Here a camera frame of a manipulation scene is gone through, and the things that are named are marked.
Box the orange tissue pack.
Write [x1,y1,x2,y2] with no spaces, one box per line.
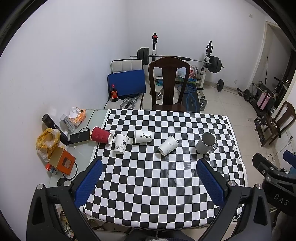
[69,107,86,128]

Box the white grey mug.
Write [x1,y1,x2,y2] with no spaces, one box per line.
[196,132,217,155]

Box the wooden chair at right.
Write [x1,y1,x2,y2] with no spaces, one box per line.
[254,101,295,147]

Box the white paper cup left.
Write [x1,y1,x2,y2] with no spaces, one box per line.
[114,134,129,155]

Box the barbell on rack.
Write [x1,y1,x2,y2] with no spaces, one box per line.
[130,48,224,73]

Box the orange box with window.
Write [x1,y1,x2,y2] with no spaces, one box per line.
[49,147,76,175]

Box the dark wooden chair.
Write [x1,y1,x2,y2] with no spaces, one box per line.
[149,57,190,112]

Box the black cable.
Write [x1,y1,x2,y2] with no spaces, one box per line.
[62,161,78,181]

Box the clear plastic box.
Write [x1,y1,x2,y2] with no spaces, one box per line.
[60,114,76,132]

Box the yellow plastic bag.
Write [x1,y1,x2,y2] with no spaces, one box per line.
[36,128,61,162]

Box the checkered tablecloth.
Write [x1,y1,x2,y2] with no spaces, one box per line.
[80,109,246,230]

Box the white padded chair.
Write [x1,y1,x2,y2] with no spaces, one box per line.
[110,59,143,74]

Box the dark sauce bottle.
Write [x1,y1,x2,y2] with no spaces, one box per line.
[110,84,118,102]

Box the white paper cup lying middle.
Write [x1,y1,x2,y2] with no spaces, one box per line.
[134,130,154,144]

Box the red ribbed paper cup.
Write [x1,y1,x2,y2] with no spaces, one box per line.
[90,126,113,145]

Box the small barbell on floor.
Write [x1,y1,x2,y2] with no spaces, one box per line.
[216,79,253,102]

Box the white weight bench rack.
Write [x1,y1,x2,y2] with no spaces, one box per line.
[149,33,214,88]

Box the white paper cup tilted right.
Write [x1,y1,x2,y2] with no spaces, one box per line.
[158,136,179,156]

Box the black phone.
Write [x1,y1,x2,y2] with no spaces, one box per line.
[69,130,90,144]

